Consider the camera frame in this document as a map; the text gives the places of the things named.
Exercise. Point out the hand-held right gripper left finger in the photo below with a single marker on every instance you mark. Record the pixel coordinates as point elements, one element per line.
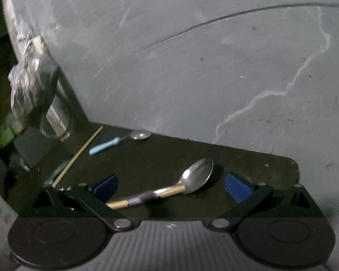
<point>106,187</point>

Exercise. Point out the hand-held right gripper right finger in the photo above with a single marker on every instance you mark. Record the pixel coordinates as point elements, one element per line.
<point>237,187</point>

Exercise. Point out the wooden chopstick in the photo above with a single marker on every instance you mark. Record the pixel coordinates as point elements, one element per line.
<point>79,153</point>

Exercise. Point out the grey cabinet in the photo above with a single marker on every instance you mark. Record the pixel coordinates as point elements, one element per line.
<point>28,146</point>

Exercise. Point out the green box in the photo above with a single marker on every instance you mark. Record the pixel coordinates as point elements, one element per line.
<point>5,138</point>

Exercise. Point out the clear plastic bag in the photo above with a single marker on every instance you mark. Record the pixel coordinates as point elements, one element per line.
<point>31,84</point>

